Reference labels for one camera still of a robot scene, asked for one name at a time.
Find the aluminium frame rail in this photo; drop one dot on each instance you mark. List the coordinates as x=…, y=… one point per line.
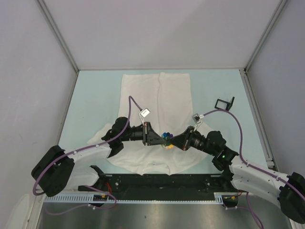
x=258, y=121

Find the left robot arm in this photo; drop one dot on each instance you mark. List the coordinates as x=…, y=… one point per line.
x=58, y=169

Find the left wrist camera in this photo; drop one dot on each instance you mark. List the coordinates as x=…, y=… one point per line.
x=143, y=114

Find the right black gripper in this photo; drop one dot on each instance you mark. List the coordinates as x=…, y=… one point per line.
x=183, y=140

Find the white slotted cable duct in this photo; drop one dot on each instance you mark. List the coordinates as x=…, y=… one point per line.
x=86, y=198

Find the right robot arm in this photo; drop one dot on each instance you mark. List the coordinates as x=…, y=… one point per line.
x=285, y=191

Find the rainbow plush flower brooch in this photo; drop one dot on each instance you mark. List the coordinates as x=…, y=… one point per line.
x=167, y=136

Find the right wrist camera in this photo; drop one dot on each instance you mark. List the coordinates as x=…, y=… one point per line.
x=197, y=118

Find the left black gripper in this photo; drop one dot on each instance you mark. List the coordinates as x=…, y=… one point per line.
x=150, y=137

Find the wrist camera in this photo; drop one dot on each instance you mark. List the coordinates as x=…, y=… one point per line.
x=143, y=114
x=197, y=118

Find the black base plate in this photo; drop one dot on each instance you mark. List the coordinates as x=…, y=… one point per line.
x=189, y=186

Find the black bracket stand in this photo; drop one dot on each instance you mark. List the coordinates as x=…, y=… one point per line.
x=224, y=105

